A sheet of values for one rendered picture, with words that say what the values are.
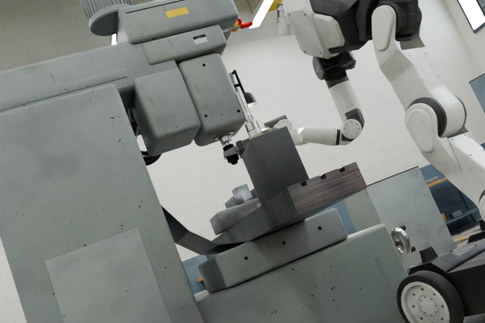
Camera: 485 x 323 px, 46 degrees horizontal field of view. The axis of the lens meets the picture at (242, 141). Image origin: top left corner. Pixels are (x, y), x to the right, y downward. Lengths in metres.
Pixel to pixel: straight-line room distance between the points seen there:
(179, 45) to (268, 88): 7.60
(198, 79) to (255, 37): 7.95
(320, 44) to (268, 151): 0.57
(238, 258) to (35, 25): 8.13
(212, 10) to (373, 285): 1.22
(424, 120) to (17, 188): 1.29
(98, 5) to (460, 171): 1.46
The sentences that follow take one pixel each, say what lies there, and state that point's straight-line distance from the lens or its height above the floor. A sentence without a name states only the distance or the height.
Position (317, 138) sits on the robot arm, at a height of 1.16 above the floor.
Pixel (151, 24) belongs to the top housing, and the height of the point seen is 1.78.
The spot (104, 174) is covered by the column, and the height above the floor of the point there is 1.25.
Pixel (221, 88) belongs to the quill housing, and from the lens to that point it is 2.25.
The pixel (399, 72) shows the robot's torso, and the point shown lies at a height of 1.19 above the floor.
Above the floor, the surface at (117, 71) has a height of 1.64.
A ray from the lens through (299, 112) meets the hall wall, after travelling 9.85.
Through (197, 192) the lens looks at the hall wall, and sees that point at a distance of 8.97.
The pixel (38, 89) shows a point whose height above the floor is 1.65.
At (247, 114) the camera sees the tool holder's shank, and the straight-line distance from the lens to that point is 1.89.
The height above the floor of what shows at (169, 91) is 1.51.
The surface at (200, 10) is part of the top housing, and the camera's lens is 2.35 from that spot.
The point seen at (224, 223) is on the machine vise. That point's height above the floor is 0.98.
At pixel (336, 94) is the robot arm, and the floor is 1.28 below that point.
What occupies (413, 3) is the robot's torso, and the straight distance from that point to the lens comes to 1.97.
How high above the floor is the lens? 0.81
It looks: 11 degrees up
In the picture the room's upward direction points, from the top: 22 degrees counter-clockwise
